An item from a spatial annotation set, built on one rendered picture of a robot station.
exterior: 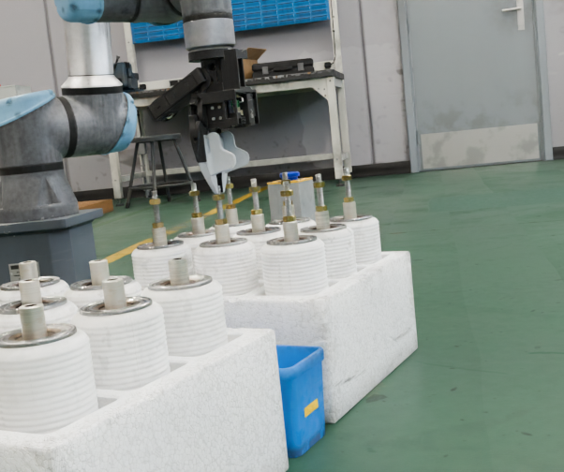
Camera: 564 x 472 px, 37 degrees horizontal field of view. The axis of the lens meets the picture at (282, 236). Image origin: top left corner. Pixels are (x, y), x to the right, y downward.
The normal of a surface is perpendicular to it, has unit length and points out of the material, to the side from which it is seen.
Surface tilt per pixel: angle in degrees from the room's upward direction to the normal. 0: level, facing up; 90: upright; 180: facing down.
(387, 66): 90
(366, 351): 90
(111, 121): 96
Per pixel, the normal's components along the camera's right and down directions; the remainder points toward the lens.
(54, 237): 0.57, 0.04
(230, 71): -0.42, 0.15
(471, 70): -0.17, 0.14
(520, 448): -0.10, -0.99
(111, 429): 0.88, -0.03
